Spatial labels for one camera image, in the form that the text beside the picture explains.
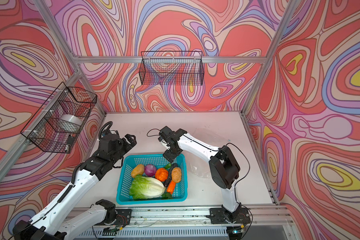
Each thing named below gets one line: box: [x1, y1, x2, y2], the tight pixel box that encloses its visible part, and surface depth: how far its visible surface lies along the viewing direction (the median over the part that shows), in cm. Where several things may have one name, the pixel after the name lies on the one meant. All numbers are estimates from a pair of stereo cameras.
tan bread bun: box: [171, 167, 182, 183], surface depth 82 cm
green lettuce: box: [129, 174, 166, 200], surface depth 77 cm
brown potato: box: [131, 164, 145, 178], surface depth 86 cm
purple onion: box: [144, 164, 157, 177], surface depth 86 cm
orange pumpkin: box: [155, 167, 169, 182], surface depth 83 cm
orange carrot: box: [167, 180, 176, 195], surface depth 82 cm
